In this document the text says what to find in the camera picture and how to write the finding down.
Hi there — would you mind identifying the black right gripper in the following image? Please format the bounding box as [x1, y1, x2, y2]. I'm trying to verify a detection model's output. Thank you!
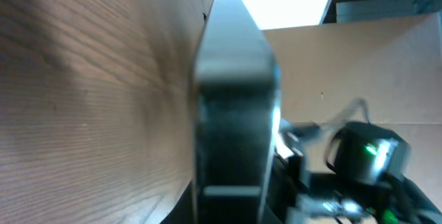
[267, 120, 380, 223]

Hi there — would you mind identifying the Galaxy S25 Ultra smartphone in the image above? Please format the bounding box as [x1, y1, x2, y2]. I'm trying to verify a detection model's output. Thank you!
[189, 0, 281, 223]

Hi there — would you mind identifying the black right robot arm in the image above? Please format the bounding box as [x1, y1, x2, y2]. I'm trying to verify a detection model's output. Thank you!
[264, 120, 441, 223]

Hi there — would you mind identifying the brown cardboard panel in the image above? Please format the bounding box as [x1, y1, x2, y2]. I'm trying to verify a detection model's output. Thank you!
[265, 14, 441, 205]

